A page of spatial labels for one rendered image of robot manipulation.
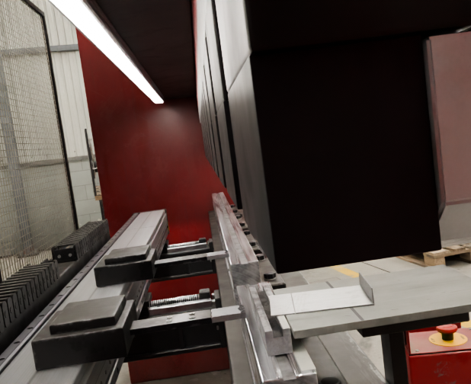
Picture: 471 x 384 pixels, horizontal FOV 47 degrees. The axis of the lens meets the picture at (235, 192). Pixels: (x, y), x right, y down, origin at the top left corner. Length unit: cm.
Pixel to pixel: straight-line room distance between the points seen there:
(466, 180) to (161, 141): 267
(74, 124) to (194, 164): 551
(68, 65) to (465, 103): 818
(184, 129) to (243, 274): 177
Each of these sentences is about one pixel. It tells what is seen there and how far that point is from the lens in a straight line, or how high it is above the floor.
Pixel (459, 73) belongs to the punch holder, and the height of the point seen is 124.
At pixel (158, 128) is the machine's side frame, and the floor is 134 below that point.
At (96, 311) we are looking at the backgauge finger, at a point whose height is 103.
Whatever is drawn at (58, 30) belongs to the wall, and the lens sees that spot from 843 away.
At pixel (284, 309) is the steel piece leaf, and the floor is 100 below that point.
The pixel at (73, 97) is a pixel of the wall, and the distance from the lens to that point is 829.
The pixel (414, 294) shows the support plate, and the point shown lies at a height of 100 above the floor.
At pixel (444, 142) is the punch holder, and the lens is 21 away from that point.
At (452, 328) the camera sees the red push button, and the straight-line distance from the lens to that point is 117.
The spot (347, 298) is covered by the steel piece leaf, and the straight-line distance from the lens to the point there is 74.
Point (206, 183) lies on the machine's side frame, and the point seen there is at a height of 102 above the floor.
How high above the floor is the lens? 123
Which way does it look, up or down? 5 degrees down
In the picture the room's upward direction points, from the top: 8 degrees counter-clockwise
